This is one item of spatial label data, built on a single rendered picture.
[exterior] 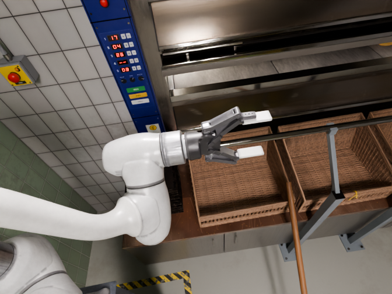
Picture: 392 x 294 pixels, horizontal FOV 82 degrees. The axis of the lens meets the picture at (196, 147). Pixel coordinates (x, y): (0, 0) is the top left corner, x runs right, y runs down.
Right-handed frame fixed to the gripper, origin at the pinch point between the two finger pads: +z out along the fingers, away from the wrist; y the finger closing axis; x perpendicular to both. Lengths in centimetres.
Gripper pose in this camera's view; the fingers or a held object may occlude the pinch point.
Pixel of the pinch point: (261, 135)
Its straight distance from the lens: 62.0
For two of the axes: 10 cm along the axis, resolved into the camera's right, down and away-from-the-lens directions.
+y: 0.9, 6.2, 7.8
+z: 9.9, -1.5, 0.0
